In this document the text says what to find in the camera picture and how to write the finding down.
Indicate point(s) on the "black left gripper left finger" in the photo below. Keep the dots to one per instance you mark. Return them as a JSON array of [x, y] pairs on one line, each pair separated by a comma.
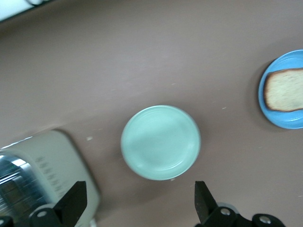
[[68, 208]]

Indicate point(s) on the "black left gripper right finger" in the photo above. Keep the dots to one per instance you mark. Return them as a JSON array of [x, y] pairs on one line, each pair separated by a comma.
[[207, 210]]

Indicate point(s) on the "toasted brown bread slice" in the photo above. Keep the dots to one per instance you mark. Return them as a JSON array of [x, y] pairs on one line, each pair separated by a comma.
[[284, 91]]

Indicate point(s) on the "mint green round plate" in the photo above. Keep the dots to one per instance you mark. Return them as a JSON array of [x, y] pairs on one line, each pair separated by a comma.
[[161, 143]]

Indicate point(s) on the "blue round plate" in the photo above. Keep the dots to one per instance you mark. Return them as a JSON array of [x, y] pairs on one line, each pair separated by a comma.
[[281, 118]]

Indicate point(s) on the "beige chrome toaster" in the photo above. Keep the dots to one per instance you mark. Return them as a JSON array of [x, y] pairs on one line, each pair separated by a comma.
[[47, 160]]

